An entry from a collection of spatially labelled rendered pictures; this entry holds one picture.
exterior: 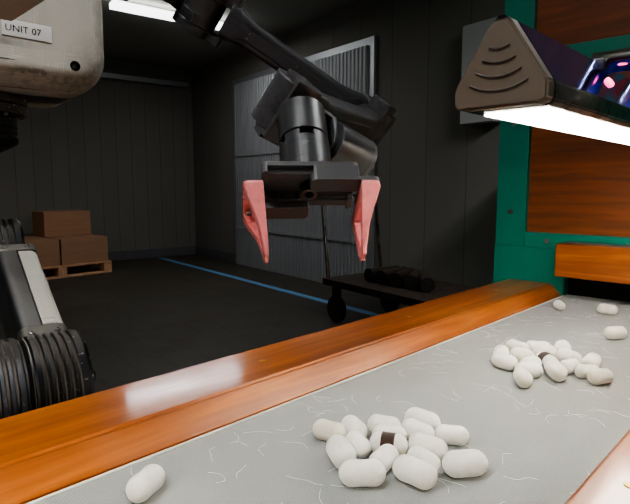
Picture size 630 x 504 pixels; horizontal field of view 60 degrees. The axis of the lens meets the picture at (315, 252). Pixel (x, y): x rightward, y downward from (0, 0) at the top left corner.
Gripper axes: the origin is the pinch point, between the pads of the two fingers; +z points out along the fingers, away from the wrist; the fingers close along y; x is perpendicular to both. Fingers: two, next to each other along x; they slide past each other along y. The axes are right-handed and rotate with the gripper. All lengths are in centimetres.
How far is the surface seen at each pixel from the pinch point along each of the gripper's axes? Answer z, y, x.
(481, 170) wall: -226, -170, -244
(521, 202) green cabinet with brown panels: -42, -56, -46
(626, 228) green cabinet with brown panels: -28, -70, -37
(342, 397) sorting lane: 10.4, -3.7, -14.2
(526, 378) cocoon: 9.8, -25.3, -12.7
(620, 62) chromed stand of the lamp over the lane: -15.6, -32.6, 11.8
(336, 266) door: -243, -86, -407
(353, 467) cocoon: 20.8, -1.1, 1.3
